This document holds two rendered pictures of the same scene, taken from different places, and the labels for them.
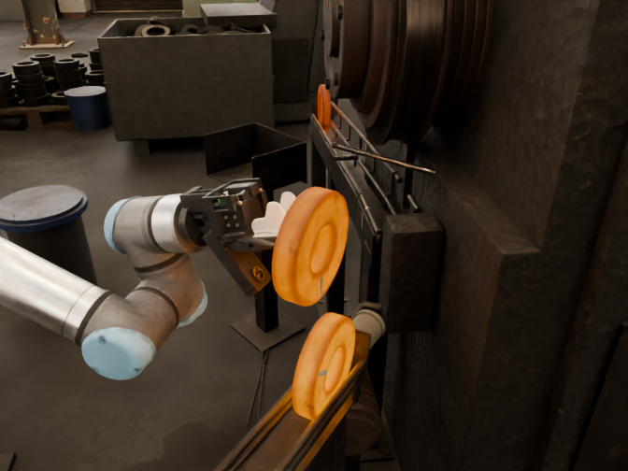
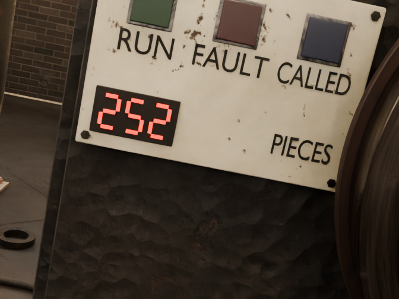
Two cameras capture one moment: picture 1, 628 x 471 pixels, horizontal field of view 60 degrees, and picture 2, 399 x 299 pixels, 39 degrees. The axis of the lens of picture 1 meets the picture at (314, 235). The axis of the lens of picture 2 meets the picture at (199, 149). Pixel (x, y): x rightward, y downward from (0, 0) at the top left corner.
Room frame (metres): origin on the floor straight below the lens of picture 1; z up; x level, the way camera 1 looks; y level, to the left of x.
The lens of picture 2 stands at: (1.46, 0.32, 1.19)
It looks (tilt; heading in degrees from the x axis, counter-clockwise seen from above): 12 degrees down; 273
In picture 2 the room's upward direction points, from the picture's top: 12 degrees clockwise
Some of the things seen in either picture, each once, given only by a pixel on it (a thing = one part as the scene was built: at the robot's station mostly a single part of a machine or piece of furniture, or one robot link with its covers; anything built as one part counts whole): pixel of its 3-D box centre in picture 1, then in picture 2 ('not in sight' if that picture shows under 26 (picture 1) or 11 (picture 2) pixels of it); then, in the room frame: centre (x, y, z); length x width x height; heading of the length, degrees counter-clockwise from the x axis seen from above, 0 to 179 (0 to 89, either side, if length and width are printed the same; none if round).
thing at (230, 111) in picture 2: not in sight; (227, 75); (1.48, -0.22, 1.15); 0.26 x 0.02 x 0.18; 6
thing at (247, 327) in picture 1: (259, 240); not in sight; (1.59, 0.18, 0.36); 0.26 x 0.20 x 0.72; 41
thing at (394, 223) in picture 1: (409, 274); not in sight; (0.90, -0.19, 0.68); 0.11 x 0.08 x 0.24; 96
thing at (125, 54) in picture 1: (192, 78); not in sight; (3.79, 0.83, 0.39); 1.03 x 0.83 x 0.79; 100
